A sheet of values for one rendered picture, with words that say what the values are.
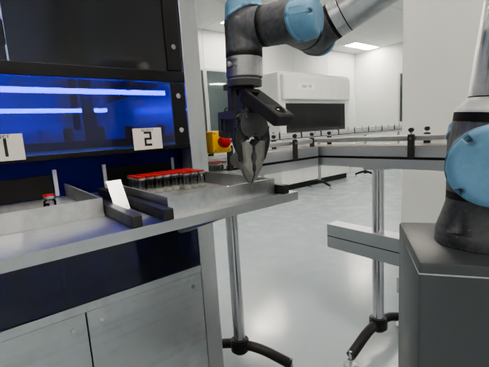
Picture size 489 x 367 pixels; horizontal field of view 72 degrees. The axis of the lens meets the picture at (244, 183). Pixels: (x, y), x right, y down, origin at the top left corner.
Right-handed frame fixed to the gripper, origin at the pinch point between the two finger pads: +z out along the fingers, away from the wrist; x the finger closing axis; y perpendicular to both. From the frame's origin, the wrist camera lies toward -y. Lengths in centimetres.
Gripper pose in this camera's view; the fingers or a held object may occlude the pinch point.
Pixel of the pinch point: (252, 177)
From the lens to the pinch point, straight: 70.5
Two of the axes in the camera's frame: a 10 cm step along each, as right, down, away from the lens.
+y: -6.2, -1.1, 7.7
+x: -7.8, 1.2, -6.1
